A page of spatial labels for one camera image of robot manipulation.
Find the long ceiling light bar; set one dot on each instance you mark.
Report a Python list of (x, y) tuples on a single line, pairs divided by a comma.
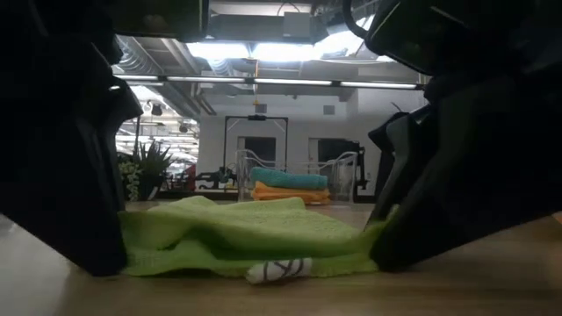
[(290, 82)]

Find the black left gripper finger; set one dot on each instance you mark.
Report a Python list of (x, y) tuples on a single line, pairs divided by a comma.
[(66, 188)]

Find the small green succulent plant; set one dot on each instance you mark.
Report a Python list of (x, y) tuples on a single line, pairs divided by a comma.
[(149, 169)]

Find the teal microfiber towel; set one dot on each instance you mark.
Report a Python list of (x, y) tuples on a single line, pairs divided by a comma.
[(285, 179)]

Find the orange microfiber towel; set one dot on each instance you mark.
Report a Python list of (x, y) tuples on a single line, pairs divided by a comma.
[(285, 196)]

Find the green microfiber towel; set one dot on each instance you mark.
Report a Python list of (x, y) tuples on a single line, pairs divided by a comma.
[(241, 228)]

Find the clear plastic bin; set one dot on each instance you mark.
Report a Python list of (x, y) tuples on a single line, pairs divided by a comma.
[(344, 175)]

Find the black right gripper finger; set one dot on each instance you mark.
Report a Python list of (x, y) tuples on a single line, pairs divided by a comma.
[(408, 153), (483, 175)]

